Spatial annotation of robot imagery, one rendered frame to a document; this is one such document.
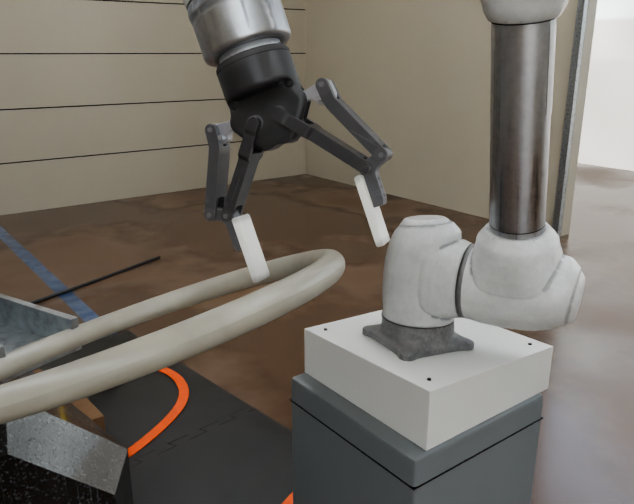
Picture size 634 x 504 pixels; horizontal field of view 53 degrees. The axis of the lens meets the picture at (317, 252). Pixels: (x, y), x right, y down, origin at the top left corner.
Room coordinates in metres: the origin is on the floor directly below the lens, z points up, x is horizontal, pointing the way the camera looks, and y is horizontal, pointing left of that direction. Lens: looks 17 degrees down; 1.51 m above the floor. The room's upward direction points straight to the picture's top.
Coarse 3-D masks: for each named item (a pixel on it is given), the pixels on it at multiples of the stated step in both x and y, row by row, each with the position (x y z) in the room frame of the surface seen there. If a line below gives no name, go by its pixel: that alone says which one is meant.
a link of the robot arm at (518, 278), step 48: (480, 0) 1.09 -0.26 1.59; (528, 0) 1.02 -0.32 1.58; (528, 48) 1.05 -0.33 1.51; (528, 96) 1.06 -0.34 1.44; (528, 144) 1.08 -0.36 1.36; (528, 192) 1.09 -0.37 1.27; (480, 240) 1.16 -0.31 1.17; (528, 240) 1.10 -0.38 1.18; (480, 288) 1.13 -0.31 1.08; (528, 288) 1.09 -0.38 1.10; (576, 288) 1.09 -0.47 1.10
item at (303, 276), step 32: (288, 256) 0.82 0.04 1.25; (320, 256) 0.69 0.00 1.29; (192, 288) 0.88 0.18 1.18; (224, 288) 0.87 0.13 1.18; (288, 288) 0.53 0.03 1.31; (320, 288) 0.57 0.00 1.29; (96, 320) 0.84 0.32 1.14; (128, 320) 0.86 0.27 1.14; (192, 320) 0.47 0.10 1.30; (224, 320) 0.48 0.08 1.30; (256, 320) 0.50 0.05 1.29; (32, 352) 0.77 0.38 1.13; (64, 352) 0.80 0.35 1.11; (128, 352) 0.45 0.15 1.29; (160, 352) 0.45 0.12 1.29; (192, 352) 0.46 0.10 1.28; (32, 384) 0.43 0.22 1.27; (64, 384) 0.43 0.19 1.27; (96, 384) 0.43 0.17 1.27; (0, 416) 0.43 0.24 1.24
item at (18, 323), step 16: (0, 304) 0.92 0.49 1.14; (16, 304) 0.89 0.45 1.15; (32, 304) 0.88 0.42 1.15; (0, 320) 0.92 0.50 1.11; (16, 320) 0.90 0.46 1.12; (32, 320) 0.87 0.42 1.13; (48, 320) 0.85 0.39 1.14; (64, 320) 0.83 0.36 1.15; (0, 336) 0.87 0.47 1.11; (16, 336) 0.87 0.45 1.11; (32, 336) 0.86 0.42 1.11; (0, 352) 0.73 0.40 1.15; (32, 368) 0.76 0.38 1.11
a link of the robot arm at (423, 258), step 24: (432, 216) 1.30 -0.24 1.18; (408, 240) 1.23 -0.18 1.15; (432, 240) 1.21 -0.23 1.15; (456, 240) 1.23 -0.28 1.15; (384, 264) 1.28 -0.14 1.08; (408, 264) 1.21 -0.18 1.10; (432, 264) 1.19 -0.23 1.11; (456, 264) 1.18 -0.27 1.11; (384, 288) 1.26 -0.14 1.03; (408, 288) 1.21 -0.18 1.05; (432, 288) 1.18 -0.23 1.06; (384, 312) 1.26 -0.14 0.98; (408, 312) 1.21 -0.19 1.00; (432, 312) 1.19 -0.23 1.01; (456, 312) 1.18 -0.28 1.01
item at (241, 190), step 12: (252, 120) 0.62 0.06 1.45; (252, 132) 0.62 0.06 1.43; (252, 144) 0.62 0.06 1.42; (240, 156) 0.63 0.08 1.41; (252, 156) 0.63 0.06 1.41; (240, 168) 0.63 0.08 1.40; (252, 168) 0.64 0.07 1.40; (240, 180) 0.63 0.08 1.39; (252, 180) 0.65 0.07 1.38; (228, 192) 0.63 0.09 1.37; (240, 192) 0.63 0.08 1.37; (228, 204) 0.63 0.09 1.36; (240, 204) 0.64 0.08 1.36; (228, 216) 0.63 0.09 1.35
